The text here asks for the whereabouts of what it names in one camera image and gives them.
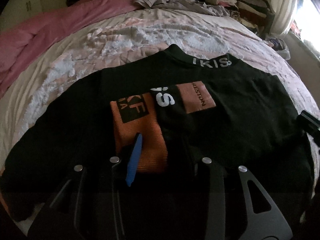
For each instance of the pink floral bedspread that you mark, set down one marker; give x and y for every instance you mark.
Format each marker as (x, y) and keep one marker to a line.
(129, 37)

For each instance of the pink duvet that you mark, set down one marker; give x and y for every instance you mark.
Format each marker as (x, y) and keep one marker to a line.
(23, 44)

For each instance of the lilac crumpled garment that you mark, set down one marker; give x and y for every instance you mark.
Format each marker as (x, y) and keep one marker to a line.
(186, 5)

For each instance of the stack of folded clothes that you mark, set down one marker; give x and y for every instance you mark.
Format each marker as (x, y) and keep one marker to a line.
(255, 15)

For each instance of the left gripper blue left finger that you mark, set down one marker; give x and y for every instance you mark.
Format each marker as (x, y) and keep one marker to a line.
(88, 206)

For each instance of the white wardrobe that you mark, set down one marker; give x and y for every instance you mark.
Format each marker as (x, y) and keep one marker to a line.
(17, 11)

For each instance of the plastic bag with clothes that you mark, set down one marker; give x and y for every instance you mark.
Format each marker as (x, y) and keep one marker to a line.
(280, 47)

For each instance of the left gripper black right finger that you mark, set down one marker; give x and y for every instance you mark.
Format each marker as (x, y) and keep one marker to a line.
(234, 205)

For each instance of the cream curtain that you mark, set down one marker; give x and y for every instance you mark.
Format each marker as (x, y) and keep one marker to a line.
(284, 11)

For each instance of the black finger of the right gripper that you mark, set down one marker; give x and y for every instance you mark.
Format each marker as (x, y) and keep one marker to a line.
(309, 123)

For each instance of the black sweater with orange cuffs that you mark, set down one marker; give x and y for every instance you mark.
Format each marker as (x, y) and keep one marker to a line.
(186, 109)

